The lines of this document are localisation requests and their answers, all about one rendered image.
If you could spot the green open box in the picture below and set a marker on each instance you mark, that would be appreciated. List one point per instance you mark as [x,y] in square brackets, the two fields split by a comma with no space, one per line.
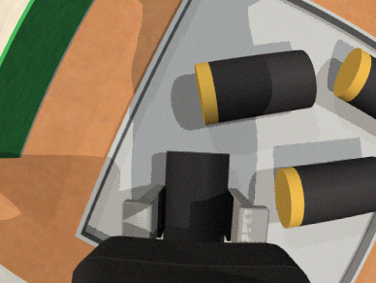
[41,34]

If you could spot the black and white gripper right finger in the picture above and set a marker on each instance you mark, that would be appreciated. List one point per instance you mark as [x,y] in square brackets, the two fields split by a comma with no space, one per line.
[244,222]

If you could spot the black battery with yellow end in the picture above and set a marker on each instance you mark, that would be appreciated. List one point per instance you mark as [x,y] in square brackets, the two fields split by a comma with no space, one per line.
[318,193]
[197,184]
[255,85]
[355,83]

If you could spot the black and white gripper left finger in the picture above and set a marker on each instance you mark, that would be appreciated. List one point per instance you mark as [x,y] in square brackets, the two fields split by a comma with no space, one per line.
[145,217]

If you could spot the light grey tray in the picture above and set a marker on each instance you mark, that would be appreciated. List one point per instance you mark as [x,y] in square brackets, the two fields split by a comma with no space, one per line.
[166,114]

